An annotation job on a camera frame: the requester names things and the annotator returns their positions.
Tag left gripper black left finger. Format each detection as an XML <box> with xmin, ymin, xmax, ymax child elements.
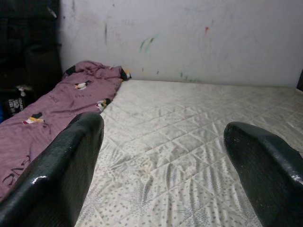
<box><xmin>0</xmin><ymin>112</ymin><xmax>105</xmax><ymax>227</ymax></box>

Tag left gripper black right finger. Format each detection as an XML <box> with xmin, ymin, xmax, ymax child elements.
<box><xmin>223</xmin><ymin>122</ymin><xmax>303</xmax><ymax>227</ymax></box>

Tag mauve cartoon print quilt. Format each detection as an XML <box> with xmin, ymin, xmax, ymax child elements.
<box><xmin>0</xmin><ymin>61</ymin><xmax>132</xmax><ymax>202</ymax></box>

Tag black printed bag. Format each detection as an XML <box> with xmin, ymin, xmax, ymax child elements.
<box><xmin>0</xmin><ymin>84</ymin><xmax>36</xmax><ymax>124</ymax></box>

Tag white quilted mattress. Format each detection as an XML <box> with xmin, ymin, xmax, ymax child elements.
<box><xmin>75</xmin><ymin>79</ymin><xmax>303</xmax><ymax>227</ymax></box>

